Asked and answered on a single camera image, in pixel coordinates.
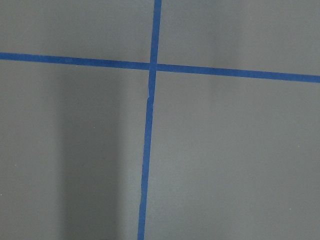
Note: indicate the brown paper table cover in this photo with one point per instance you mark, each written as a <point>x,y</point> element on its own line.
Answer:
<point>159,119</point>

